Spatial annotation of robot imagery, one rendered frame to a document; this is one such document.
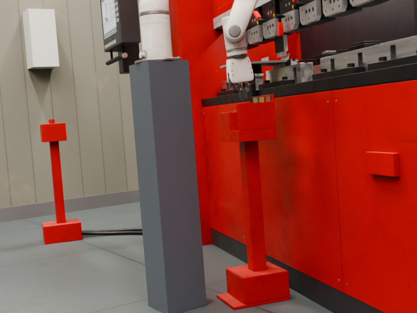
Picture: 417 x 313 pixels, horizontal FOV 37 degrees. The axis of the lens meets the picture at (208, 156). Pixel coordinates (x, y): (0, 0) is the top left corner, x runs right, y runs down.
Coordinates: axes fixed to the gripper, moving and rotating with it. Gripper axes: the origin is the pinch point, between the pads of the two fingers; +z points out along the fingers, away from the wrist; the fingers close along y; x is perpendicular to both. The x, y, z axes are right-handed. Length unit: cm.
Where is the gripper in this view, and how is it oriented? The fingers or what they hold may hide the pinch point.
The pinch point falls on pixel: (243, 95)
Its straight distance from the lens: 248.0
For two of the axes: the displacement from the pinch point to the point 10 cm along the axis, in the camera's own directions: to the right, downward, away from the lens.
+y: -9.3, 1.7, -3.2
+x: 3.3, 0.4, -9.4
